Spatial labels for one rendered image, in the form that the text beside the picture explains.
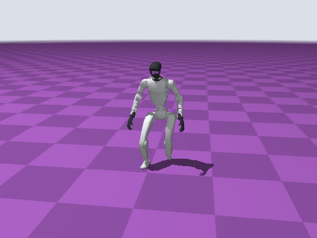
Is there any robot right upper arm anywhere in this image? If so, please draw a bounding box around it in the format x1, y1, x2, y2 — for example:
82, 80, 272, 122
136, 79, 148, 101

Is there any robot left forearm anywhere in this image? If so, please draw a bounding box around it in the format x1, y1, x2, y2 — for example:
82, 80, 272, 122
177, 96, 183, 117

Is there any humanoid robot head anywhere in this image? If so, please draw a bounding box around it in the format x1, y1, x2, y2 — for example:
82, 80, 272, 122
149, 61, 163, 81

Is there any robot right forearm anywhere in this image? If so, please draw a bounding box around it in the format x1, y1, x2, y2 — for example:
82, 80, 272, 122
130, 94, 139, 115

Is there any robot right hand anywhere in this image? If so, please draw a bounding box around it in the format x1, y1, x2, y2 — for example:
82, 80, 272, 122
127, 112, 136, 130

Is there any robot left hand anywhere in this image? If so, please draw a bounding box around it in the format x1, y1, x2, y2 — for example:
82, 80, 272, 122
178, 113, 184, 132

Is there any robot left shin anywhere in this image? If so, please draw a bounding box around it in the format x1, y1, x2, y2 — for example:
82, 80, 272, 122
165, 141, 173, 160

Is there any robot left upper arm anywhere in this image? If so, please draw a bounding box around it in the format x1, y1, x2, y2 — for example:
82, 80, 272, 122
165, 79, 181, 102

